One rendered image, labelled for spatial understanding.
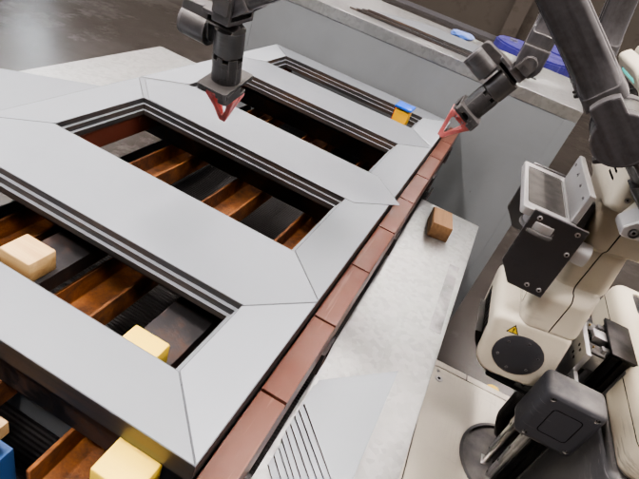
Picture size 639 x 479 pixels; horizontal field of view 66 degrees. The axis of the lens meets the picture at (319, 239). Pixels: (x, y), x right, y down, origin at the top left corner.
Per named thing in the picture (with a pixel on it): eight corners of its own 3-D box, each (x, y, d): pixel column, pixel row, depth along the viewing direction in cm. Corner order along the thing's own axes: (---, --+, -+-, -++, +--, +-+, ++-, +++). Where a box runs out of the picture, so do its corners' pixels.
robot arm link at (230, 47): (234, 33, 86) (253, 23, 90) (202, 17, 87) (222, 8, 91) (231, 68, 91) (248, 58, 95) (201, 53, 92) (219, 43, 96)
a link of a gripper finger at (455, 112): (428, 127, 120) (459, 102, 115) (433, 120, 126) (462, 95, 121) (446, 148, 121) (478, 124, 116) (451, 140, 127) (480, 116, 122)
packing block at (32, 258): (0, 266, 77) (-2, 246, 74) (28, 252, 81) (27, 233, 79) (29, 284, 76) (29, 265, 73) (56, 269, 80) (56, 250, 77)
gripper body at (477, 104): (454, 108, 114) (480, 86, 109) (459, 99, 122) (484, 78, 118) (472, 129, 114) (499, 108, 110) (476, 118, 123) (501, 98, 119)
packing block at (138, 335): (108, 363, 69) (110, 344, 67) (134, 341, 73) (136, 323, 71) (144, 385, 68) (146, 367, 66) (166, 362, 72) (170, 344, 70)
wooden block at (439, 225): (445, 242, 144) (453, 229, 141) (426, 236, 144) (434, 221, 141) (445, 225, 152) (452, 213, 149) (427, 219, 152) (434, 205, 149)
